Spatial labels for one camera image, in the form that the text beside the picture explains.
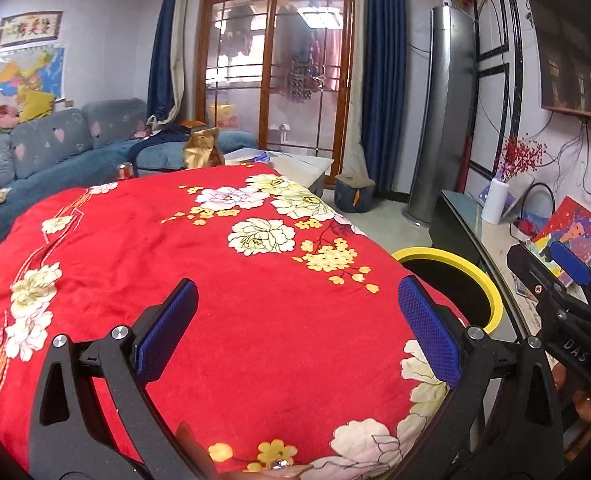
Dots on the glass top coffee table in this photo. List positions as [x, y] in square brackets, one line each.
[295, 165]

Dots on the blue curtain with beige lining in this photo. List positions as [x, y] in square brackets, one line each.
[165, 60]

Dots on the person's left hand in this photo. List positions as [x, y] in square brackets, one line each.
[193, 447]

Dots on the white ribbed vase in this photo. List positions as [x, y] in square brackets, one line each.
[494, 202]

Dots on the red can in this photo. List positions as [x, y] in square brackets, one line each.
[126, 171]

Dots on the blue patterned sofa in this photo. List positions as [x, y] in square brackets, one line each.
[75, 160]

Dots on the dark television cabinet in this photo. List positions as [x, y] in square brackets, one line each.
[455, 230]

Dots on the blue storage stool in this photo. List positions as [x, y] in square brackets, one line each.
[354, 195]

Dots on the wall mounted television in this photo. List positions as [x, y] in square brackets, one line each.
[575, 35]

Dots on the colourful country map poster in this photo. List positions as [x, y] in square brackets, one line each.
[30, 70]

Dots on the wooden framed glass door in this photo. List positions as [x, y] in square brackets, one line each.
[275, 60]

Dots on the gold gift bag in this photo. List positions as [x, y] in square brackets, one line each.
[203, 147]

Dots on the yellow cardboard box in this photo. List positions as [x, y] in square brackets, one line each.
[223, 115]

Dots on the silver tower air conditioner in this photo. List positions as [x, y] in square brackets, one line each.
[443, 110]

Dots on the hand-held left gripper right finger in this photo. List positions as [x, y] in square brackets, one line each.
[430, 330]

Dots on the yellow cushion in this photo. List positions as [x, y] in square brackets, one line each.
[35, 104]

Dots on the red berry branches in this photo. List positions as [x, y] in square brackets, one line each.
[520, 157]

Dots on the red floral blanket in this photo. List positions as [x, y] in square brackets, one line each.
[200, 285]

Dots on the yellow rimmed black trash bin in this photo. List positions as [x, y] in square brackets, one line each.
[475, 272]

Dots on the colourful painting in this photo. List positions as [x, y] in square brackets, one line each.
[570, 225]

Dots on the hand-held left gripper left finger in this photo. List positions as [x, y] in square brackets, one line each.
[168, 330]

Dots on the person's right hand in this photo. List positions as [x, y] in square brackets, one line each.
[583, 402]

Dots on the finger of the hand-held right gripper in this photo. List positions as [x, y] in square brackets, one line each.
[535, 280]
[570, 265]

